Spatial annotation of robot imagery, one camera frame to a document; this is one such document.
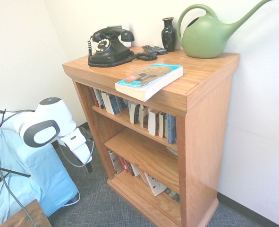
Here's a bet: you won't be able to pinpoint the light blue cloth cover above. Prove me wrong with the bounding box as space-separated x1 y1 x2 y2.
0 129 80 220

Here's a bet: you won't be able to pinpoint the black rotary telephone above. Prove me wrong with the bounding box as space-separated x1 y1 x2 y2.
87 35 158 68

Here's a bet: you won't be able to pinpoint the dark green flat book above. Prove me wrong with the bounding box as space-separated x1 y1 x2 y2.
164 188 180 204

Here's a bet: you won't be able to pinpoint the teal cover paperback book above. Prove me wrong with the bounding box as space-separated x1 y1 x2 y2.
115 63 184 102

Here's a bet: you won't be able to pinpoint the black remote control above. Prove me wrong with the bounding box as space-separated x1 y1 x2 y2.
142 44 158 54
152 46 168 55

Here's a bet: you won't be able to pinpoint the white paged paperback book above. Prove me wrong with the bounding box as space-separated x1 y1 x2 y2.
101 92 118 116

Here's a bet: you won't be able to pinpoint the striped spine book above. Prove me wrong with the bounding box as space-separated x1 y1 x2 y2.
93 88 107 109

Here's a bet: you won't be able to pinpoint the white wall plate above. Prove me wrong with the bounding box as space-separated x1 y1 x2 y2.
107 22 130 48

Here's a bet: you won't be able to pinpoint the gray white cover book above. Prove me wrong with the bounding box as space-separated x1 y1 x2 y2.
108 149 125 175

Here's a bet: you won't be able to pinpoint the orange spine book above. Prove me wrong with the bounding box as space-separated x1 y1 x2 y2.
138 168 150 187

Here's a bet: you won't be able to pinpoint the blue spine book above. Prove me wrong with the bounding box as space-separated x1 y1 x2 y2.
165 113 178 145

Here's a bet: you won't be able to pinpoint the blue cover book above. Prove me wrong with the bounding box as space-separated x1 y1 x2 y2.
110 95 128 112

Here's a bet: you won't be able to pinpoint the brown cover paperback book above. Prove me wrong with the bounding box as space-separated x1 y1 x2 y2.
138 105 150 129

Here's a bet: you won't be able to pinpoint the green plastic watering can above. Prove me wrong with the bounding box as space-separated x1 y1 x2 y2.
176 0 276 59

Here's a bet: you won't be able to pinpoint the dark maroon spine book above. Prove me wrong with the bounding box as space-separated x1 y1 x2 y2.
124 159 135 177

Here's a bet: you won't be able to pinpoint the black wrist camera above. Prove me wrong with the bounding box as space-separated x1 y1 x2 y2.
79 126 94 142

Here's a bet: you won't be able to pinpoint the black spine paperback book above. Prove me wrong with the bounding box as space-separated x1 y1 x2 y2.
158 112 168 139

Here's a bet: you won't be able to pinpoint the white book red prints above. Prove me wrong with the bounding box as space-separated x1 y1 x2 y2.
144 172 168 197

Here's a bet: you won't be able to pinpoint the plain white book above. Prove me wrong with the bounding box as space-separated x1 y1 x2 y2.
129 163 142 177

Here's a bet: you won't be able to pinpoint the flat lying magazine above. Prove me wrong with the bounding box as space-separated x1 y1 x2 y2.
166 146 178 158

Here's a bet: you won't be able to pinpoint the black cover paperback book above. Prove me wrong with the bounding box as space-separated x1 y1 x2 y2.
128 100 140 125

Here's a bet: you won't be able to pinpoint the orange cover paperback book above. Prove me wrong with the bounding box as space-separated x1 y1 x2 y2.
147 108 160 137

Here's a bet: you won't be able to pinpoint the black telephone handset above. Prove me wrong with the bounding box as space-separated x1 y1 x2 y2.
92 27 135 43

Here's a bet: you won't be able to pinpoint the black ceramic vase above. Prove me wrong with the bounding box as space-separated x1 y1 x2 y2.
161 17 177 52

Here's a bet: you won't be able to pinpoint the black rotary telephone base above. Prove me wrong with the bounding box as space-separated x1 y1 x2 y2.
88 35 135 63

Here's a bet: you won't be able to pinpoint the dark red spine book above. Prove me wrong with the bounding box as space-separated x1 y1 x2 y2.
89 87 100 107

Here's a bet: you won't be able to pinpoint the white floor cable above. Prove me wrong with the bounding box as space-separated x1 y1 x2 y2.
66 191 81 206

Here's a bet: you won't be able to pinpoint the wooden bookshelf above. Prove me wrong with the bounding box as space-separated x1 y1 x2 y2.
62 46 241 227

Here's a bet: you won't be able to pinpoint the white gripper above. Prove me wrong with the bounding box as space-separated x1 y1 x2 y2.
58 129 93 174

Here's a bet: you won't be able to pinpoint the black tripod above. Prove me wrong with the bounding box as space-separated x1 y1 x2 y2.
0 164 31 187

